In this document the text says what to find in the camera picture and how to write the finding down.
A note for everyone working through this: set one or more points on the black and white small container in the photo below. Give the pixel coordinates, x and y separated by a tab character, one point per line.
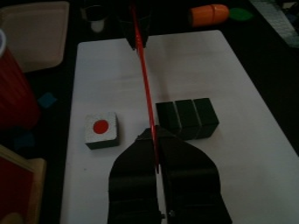
95	19

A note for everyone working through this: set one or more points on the sushi piece with red dot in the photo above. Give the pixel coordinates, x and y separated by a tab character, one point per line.
101	129

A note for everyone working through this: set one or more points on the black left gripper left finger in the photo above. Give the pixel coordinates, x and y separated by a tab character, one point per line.
132	180

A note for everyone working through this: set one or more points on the grey textured mat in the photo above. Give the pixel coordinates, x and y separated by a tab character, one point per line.
277	19

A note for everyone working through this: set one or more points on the white cutting board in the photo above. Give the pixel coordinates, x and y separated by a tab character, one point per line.
193	70

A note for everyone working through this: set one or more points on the green toy leaf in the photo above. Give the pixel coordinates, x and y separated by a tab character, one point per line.
240	14

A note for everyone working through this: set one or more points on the red plastic cup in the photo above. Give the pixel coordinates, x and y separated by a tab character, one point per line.
13	93

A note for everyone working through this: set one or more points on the orange toy carrot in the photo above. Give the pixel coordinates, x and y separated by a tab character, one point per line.
209	14

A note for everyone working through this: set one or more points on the dark green sushi piece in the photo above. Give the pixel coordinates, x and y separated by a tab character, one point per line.
169	116
205	116
188	118

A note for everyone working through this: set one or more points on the wooden box with red panel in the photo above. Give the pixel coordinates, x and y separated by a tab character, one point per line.
17	186

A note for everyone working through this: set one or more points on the red toy knife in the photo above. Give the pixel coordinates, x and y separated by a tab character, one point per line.
145	78

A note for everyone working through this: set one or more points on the small blue toy piece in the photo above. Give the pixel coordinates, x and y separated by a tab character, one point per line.
24	140
47	100

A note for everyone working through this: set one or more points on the beige plastic tray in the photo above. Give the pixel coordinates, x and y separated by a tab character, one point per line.
32	35

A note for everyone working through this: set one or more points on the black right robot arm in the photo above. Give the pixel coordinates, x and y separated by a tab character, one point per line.
128	26

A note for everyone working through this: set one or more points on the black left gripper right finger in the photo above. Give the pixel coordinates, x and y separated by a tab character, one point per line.
191	183

